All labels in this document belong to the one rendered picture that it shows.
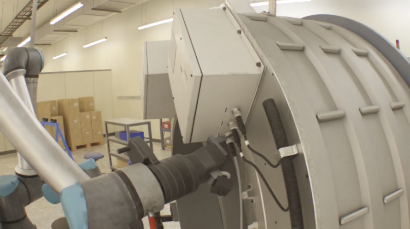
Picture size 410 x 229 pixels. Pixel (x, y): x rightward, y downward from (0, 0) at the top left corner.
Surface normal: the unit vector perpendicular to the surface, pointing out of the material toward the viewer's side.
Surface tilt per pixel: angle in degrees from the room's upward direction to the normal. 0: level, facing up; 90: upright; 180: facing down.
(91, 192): 38
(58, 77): 90
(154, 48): 55
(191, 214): 67
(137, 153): 98
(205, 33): 43
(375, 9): 90
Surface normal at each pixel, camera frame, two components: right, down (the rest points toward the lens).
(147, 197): 0.61, -0.14
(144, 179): 0.33, -0.70
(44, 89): 0.82, 0.00
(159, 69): 0.18, -0.53
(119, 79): -0.58, 0.07
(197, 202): 0.24, -0.19
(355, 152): -0.74, -0.18
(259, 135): -0.96, 0.06
